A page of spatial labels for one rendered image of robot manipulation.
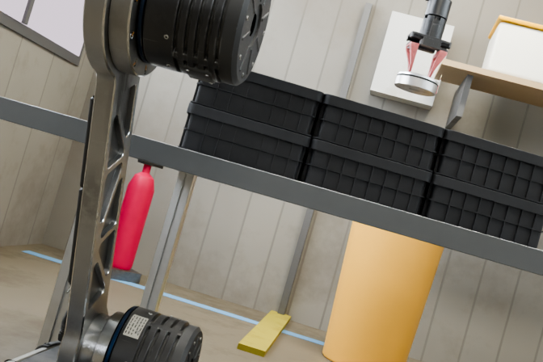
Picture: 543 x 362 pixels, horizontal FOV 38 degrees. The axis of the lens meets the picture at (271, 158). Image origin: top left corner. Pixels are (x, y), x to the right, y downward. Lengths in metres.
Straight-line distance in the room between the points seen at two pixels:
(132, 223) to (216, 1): 3.37
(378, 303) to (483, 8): 1.98
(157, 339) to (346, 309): 2.48
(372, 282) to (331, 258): 0.97
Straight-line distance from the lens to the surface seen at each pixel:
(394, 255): 3.64
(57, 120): 1.46
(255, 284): 4.65
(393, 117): 1.86
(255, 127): 1.82
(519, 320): 4.72
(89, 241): 1.24
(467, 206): 1.91
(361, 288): 3.68
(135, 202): 4.33
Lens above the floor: 0.66
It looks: 3 degrees up
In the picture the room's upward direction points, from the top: 16 degrees clockwise
